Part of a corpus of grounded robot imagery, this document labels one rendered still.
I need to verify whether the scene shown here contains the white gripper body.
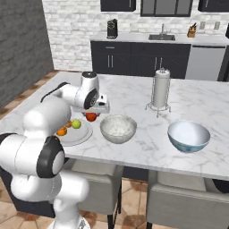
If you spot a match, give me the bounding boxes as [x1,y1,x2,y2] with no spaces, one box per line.
[72,100,111,115]

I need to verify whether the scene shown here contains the grey speckled bowl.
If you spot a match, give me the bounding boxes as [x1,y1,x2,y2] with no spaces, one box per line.
[99,114,138,145]

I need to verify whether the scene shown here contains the white plate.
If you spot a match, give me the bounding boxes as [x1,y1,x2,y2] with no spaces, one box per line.
[55,118,94,148]

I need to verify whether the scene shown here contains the blue and white bowl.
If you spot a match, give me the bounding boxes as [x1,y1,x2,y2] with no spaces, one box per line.
[166,119,211,154]

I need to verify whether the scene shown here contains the red apple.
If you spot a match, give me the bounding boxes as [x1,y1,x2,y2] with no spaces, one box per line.
[85,112,98,123]

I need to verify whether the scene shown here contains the green apple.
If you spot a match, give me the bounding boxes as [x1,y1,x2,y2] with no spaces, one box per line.
[71,118,82,130]

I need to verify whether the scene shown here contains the dark base cabinets run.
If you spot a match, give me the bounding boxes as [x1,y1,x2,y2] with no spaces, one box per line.
[89,40,191,80]

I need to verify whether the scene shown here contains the paper towel roll holder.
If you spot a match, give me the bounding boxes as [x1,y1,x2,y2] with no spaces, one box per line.
[145,67,173,118]

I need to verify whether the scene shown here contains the grey upholstered chair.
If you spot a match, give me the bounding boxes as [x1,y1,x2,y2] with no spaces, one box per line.
[61,158,125,229]
[145,170,229,229]

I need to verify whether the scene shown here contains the black coffee machine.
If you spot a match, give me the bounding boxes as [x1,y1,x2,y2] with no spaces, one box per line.
[106,18,119,39]

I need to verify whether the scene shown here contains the sink with tap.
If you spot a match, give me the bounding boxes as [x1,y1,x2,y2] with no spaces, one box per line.
[148,23,176,42]

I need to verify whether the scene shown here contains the stainless dishwasher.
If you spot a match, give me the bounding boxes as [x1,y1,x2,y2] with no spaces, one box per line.
[184,45,226,82]

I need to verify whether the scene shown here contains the dark island base panel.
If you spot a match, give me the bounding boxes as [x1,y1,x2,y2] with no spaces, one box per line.
[0,168,56,219]

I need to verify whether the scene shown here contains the wooden knife block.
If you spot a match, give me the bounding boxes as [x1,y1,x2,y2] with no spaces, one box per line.
[186,22,198,38]

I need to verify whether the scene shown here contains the dark wall cabinet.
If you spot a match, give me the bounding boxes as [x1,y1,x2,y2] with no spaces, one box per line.
[99,0,137,13]
[198,0,229,13]

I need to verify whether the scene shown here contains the glass door wall cabinet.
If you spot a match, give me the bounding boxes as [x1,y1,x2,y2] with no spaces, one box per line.
[140,0,194,18]

